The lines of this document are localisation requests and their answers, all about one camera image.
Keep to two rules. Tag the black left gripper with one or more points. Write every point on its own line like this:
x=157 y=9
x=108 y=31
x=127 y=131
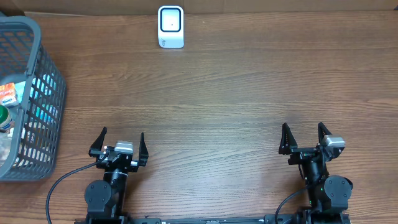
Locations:
x=117 y=158

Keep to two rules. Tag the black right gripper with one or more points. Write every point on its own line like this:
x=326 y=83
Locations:
x=288 y=145

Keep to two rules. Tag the green lid jar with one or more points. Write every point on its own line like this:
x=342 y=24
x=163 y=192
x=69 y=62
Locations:
x=6 y=119

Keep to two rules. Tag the teal gum packet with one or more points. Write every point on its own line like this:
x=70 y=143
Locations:
x=40 y=94

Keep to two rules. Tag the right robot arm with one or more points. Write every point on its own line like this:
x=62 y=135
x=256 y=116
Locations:
x=328 y=195

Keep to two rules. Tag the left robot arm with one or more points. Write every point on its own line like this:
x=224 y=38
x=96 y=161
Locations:
x=105 y=197

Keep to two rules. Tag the white barcode scanner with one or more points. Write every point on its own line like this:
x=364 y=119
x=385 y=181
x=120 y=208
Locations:
x=170 y=26

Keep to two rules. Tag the grey plastic shopping basket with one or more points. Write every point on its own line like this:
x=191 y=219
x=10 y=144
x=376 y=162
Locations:
x=29 y=150

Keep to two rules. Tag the orange snack packet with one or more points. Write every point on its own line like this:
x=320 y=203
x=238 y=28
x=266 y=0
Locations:
x=8 y=95

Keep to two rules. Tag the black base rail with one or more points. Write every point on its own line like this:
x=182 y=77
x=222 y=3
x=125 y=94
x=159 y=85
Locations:
x=267 y=219

